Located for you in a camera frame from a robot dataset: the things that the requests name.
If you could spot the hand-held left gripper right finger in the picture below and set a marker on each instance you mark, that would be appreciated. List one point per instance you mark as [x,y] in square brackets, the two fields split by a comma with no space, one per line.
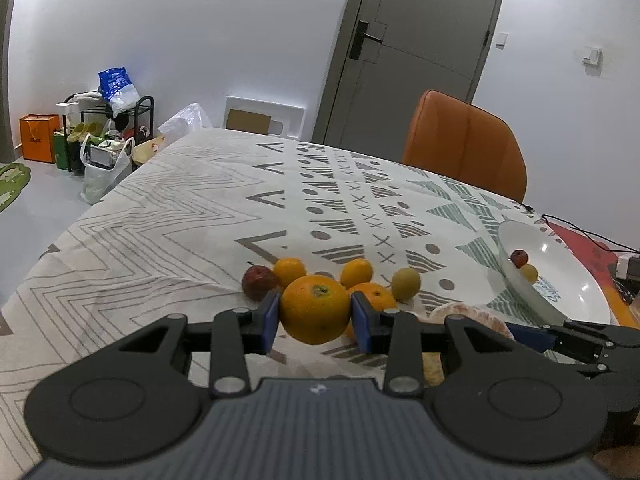
[362,322]

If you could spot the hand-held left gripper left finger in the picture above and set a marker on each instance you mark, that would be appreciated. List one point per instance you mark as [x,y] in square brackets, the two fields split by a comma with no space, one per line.
[270,322]

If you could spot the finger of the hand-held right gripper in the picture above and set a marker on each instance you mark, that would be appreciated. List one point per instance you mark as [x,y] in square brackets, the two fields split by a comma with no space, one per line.
[530,337]

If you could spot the medium orange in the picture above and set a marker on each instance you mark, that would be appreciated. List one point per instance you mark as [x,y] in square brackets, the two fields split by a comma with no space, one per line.
[376,296]

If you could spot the dark red apple with stem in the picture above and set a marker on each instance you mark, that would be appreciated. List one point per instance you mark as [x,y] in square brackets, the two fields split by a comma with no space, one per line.
[257,284]

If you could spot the large orange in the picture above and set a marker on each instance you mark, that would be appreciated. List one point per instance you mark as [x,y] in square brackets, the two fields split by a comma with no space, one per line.
[314,310]

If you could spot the peeled pomelo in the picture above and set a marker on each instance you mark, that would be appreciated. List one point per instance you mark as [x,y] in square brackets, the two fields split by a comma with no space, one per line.
[485,316]

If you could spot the small orange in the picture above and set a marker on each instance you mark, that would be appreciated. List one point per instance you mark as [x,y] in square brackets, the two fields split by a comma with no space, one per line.
[356,273]
[290,272]

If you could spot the yellow-green plum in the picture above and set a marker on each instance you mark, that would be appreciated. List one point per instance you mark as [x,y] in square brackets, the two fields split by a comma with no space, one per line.
[529,273]
[405,284]

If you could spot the white plate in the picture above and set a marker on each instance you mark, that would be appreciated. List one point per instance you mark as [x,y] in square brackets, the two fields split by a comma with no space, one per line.
[565,270]

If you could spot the small red fruit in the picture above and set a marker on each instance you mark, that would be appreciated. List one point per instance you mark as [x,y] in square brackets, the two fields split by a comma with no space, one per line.
[519,258]

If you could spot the red printed mat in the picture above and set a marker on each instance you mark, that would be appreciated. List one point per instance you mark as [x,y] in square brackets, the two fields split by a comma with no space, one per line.
[590,260]

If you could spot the white power adapter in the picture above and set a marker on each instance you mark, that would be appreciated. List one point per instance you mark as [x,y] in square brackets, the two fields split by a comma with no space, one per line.
[628,266]

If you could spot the brown cardboard sheet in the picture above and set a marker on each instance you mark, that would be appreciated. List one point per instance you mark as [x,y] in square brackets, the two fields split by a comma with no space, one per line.
[248,121]

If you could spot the orange chair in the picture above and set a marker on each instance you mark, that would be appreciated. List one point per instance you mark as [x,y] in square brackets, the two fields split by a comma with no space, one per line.
[460,135]

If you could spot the clear plastic bag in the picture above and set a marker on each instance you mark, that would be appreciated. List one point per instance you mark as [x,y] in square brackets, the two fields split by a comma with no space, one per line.
[185,122]

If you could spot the white plastic shopping bag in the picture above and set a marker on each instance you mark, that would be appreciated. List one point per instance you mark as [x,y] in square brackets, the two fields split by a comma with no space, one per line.
[102,177]

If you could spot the black shoe rack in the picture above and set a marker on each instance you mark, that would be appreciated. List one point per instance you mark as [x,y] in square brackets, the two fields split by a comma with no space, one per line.
[145,115]

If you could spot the yellow-green slippers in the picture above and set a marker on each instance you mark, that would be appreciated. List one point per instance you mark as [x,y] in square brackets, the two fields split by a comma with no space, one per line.
[82,132]

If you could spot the green paper bag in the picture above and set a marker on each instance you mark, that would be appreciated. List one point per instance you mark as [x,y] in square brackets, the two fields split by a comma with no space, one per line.
[61,152]

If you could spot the blue and white bag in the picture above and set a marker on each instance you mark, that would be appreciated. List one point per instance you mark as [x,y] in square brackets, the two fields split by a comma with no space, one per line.
[117,87]

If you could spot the green rug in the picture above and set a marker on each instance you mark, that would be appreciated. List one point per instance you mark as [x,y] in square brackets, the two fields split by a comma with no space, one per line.
[12,185]

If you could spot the grey door with lock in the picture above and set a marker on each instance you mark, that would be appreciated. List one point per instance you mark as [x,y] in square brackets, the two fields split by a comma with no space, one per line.
[425,35]

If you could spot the orange paper bag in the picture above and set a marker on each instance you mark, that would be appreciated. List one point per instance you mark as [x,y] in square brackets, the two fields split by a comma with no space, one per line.
[39,137]

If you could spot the white light switch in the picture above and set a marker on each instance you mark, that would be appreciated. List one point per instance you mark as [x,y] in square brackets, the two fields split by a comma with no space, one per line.
[592,54]

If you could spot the small white wall switch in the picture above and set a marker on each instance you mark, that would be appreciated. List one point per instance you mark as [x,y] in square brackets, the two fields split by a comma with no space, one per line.
[502,40]

